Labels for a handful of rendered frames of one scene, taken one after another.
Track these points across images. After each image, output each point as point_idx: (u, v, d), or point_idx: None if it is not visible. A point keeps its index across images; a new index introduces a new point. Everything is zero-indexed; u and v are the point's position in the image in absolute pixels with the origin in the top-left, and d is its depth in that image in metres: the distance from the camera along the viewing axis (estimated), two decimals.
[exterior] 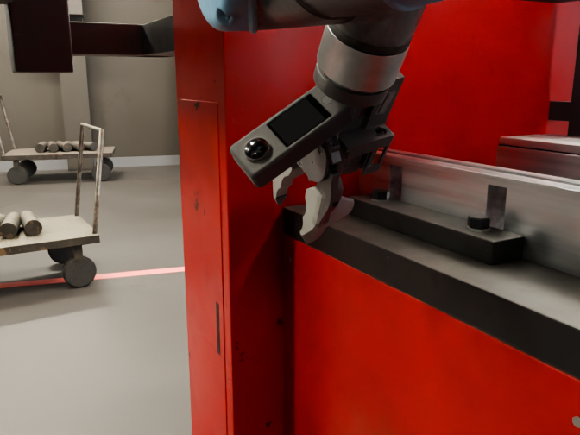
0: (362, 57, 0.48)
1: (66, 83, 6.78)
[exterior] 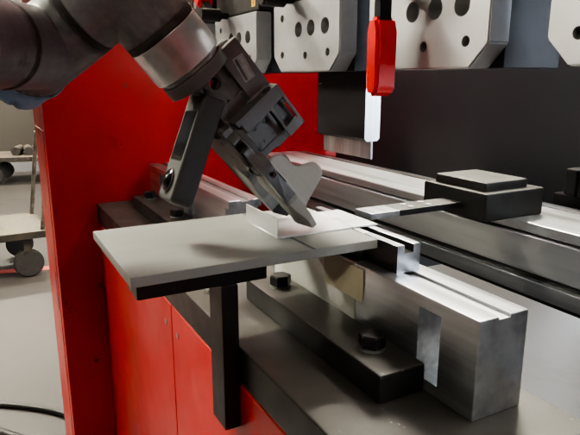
0: (153, 53, 0.53)
1: None
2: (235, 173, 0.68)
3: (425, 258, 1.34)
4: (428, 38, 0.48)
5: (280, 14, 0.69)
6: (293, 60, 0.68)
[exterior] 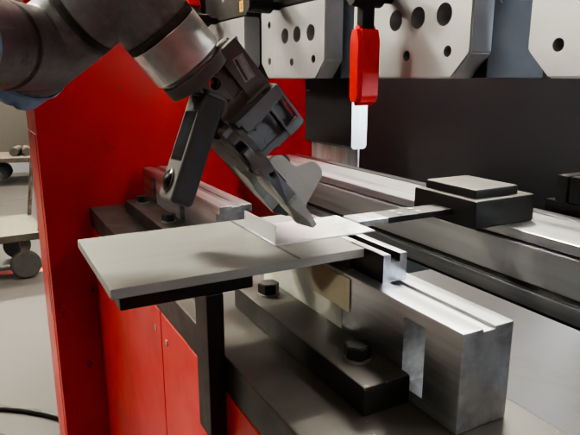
0: (154, 53, 0.53)
1: None
2: (235, 173, 0.68)
3: None
4: (411, 47, 0.47)
5: (267, 20, 0.69)
6: (280, 67, 0.67)
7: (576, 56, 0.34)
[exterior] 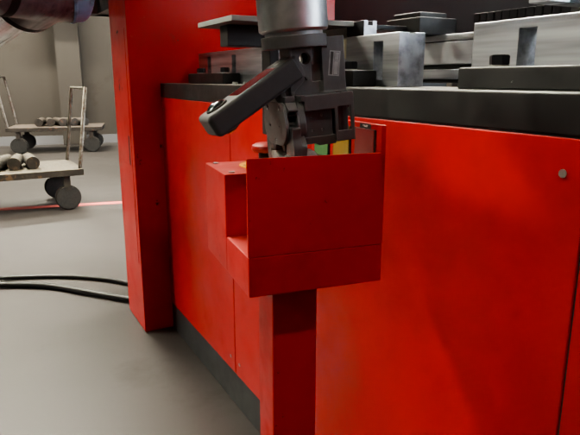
0: None
1: (61, 67, 7.72)
2: None
3: None
4: None
5: None
6: None
7: None
